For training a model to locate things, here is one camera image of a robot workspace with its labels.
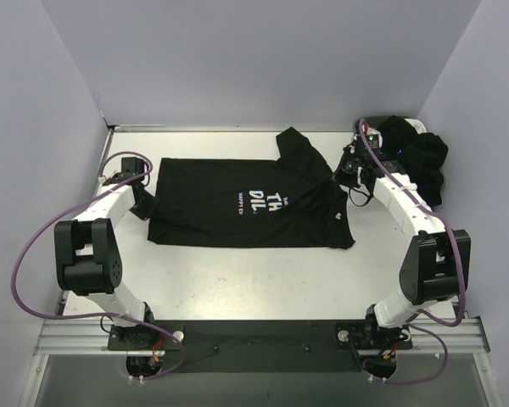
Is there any dark grey plastic basket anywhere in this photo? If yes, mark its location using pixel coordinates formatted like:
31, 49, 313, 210
348, 115, 419, 200

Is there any black t shirt pile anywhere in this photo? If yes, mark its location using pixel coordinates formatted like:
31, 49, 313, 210
378, 115, 449, 208

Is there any black printed t shirt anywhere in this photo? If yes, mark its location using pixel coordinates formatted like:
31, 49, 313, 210
148, 128, 355, 249

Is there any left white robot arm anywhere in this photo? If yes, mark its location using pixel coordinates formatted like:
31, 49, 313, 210
53, 153, 157, 349

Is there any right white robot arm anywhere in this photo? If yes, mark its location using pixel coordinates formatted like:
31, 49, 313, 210
334, 121, 471, 332

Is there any white t shirt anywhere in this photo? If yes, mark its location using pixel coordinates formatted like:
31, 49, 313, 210
406, 119, 427, 134

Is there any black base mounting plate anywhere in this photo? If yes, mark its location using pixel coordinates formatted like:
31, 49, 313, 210
107, 320, 412, 377

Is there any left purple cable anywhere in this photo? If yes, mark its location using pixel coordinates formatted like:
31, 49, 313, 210
10, 150, 187, 381

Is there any purple cable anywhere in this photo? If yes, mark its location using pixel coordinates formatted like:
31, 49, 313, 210
352, 116, 470, 383
10, 150, 187, 381

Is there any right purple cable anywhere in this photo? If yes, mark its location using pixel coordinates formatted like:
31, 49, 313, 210
352, 116, 470, 383

